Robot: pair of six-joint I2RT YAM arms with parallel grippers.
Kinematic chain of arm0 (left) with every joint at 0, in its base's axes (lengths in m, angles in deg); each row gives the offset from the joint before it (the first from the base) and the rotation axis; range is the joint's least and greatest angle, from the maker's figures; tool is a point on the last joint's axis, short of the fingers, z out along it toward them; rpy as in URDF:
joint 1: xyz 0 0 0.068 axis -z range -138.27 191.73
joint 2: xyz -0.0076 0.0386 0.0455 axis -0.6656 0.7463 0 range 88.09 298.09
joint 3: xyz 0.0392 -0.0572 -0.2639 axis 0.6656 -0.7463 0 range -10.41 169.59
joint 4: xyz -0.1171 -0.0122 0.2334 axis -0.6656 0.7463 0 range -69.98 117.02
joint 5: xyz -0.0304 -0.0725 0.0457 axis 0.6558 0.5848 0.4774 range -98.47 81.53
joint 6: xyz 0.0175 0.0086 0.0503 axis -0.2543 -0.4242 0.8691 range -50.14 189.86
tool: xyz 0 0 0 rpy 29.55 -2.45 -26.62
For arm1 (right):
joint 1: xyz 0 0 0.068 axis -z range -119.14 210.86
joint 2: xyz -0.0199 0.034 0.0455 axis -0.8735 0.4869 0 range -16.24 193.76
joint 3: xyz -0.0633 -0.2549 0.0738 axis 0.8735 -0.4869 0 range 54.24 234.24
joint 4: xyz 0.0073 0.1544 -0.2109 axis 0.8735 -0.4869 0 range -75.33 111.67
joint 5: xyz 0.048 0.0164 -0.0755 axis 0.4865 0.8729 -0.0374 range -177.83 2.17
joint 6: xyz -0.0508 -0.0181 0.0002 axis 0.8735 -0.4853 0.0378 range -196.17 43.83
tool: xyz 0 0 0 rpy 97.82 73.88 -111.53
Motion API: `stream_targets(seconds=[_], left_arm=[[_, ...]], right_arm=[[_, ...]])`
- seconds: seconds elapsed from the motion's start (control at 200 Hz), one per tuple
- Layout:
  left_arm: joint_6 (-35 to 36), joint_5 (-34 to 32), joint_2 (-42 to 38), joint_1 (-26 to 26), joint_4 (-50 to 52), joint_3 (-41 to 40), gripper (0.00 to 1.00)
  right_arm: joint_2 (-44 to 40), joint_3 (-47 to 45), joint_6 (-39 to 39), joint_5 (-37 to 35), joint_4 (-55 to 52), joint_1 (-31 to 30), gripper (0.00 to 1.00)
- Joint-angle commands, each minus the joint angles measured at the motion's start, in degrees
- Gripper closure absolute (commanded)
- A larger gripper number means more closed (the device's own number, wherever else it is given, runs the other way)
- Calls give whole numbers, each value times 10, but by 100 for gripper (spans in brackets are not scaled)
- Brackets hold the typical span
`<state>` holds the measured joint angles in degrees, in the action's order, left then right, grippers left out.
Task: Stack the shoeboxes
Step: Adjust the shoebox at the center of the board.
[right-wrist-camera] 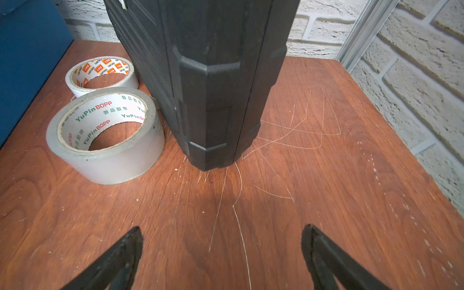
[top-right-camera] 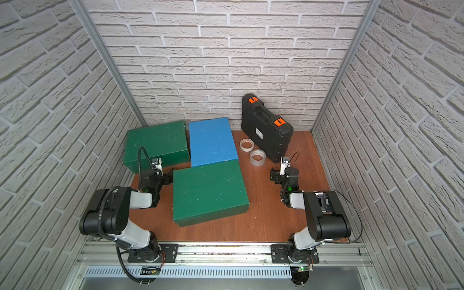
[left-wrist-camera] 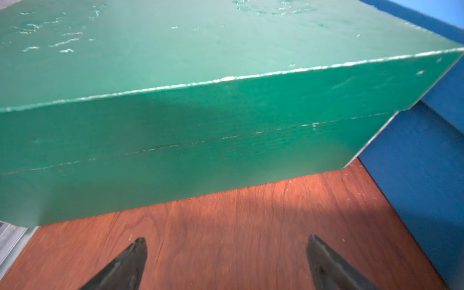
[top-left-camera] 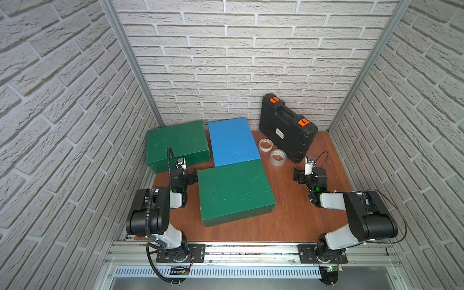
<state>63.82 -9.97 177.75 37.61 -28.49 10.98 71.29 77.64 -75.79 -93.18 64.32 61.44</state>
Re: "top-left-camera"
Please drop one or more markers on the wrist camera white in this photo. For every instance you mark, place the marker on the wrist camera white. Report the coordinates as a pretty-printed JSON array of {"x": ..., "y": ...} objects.
[
  {"x": 181, "y": 163},
  {"x": 309, "y": 165}
]

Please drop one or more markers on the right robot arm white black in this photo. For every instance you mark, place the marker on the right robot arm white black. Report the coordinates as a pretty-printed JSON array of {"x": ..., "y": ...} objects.
[{"x": 368, "y": 218}]

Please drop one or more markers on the right aluminium corner post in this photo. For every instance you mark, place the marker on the right aluminium corner post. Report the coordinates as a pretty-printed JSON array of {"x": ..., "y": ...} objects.
[{"x": 372, "y": 58}]

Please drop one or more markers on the left small circuit board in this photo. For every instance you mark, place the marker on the left small circuit board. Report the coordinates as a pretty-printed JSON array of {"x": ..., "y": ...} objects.
[{"x": 179, "y": 271}]

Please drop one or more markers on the aluminium corner post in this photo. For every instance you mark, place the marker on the aluminium corner post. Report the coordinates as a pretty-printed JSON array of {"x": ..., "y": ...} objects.
[
  {"x": 372, "y": 58},
  {"x": 118, "y": 28}
]

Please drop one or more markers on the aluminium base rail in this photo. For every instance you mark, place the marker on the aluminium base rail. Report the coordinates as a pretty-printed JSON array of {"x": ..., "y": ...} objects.
[{"x": 250, "y": 260}]

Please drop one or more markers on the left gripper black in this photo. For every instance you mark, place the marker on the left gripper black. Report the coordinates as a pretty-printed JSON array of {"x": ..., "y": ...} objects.
[{"x": 191, "y": 176}]

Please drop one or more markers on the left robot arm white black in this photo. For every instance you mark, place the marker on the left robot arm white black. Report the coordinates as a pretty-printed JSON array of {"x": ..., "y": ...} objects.
[{"x": 135, "y": 222}]

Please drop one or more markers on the blue shoebox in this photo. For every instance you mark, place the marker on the blue shoebox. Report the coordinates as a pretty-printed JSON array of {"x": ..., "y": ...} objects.
[{"x": 232, "y": 142}]

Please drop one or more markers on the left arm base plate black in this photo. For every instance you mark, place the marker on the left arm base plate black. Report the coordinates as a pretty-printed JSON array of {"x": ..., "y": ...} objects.
[{"x": 192, "y": 252}]

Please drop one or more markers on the left aluminium corner post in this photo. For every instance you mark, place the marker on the left aluminium corner post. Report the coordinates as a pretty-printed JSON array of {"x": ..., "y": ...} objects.
[{"x": 118, "y": 28}]

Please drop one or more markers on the black tool case orange latches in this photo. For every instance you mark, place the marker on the black tool case orange latches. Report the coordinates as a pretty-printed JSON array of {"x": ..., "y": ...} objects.
[{"x": 293, "y": 133}]

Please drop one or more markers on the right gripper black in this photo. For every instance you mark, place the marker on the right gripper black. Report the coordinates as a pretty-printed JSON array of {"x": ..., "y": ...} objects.
[{"x": 299, "y": 176}]

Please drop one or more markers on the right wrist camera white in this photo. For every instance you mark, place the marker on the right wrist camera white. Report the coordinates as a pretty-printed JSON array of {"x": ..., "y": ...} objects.
[{"x": 309, "y": 165}]

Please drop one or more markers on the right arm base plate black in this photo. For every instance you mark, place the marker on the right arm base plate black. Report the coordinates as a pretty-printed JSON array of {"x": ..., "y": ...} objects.
[{"x": 312, "y": 253}]

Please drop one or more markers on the tape roll near wall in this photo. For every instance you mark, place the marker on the tape roll near wall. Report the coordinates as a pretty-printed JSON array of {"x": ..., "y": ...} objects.
[{"x": 265, "y": 145}]

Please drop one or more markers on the green shoebox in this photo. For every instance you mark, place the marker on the green shoebox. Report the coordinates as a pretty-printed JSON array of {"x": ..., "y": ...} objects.
[
  {"x": 234, "y": 192},
  {"x": 187, "y": 141}
]

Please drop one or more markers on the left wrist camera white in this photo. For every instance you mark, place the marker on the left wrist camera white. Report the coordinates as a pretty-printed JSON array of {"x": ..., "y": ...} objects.
[{"x": 181, "y": 163}]

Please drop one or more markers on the tape roll front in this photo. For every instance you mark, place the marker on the tape roll front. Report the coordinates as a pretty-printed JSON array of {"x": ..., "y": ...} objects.
[{"x": 277, "y": 157}]

